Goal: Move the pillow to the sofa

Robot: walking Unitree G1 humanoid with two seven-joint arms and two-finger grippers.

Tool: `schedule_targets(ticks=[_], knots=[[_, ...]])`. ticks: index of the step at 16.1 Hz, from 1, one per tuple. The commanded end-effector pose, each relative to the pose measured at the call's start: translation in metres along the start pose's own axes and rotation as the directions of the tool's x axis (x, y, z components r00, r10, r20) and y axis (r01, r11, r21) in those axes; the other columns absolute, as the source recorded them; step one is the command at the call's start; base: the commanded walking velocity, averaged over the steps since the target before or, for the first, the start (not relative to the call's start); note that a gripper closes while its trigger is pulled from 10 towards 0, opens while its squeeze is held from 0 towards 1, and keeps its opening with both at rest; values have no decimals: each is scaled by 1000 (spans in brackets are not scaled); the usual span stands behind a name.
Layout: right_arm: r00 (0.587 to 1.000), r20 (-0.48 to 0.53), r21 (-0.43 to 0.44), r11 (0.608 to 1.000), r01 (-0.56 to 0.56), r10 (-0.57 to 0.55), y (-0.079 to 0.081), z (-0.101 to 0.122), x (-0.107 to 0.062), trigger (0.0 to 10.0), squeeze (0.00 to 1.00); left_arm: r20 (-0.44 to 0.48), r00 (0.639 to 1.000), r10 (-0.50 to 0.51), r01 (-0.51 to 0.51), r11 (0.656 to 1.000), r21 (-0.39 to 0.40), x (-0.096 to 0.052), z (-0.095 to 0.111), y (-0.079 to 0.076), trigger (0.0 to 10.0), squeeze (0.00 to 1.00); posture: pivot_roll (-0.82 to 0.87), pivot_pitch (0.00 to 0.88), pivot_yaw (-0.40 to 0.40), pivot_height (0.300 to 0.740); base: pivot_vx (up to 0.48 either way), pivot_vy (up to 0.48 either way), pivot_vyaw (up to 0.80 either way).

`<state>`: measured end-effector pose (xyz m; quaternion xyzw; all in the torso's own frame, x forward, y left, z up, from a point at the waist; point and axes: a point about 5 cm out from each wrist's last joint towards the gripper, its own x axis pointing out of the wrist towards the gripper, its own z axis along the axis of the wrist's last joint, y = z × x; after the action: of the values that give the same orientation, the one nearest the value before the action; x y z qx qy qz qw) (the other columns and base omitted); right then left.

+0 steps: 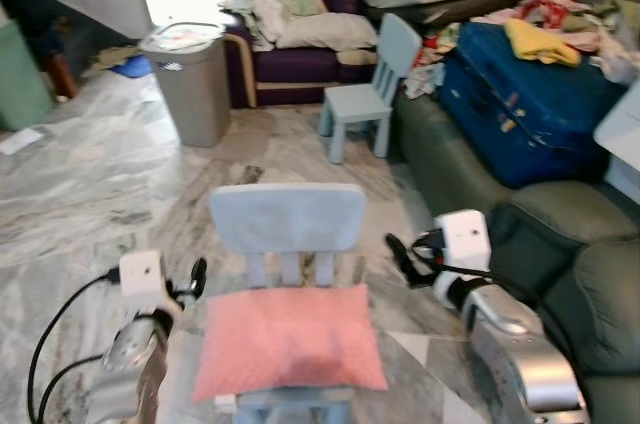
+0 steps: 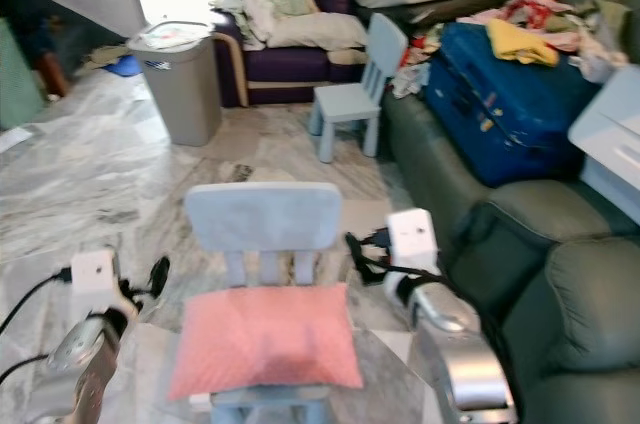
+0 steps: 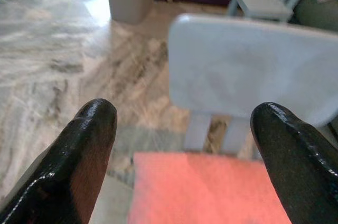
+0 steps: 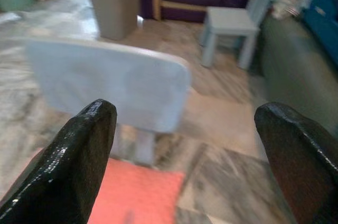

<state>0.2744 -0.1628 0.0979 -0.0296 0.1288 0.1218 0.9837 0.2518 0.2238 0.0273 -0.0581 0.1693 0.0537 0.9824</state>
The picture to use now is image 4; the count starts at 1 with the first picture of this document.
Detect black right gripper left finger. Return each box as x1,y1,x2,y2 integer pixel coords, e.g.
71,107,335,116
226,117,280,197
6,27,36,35
0,99,118,224

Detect grey-green leather sofa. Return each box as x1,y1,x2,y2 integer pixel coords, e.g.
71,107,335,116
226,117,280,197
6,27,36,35
260,12,338,132

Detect light grey blanket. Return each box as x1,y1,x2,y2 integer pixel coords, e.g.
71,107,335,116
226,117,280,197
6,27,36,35
0,0,101,42

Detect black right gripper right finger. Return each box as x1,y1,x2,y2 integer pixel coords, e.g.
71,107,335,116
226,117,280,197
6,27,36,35
254,101,338,224

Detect pink dotted pillow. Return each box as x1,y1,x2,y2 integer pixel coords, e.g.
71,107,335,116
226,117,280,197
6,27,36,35
25,146,185,224

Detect grey plastic bin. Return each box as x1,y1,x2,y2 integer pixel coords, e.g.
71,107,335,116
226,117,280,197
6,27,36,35
88,0,142,41

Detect blue storage cabinet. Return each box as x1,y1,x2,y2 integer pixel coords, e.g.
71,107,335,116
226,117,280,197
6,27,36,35
301,0,338,69

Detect light blue wooden chair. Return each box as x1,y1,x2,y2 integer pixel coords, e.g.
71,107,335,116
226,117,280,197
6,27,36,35
200,0,296,70
25,38,192,166

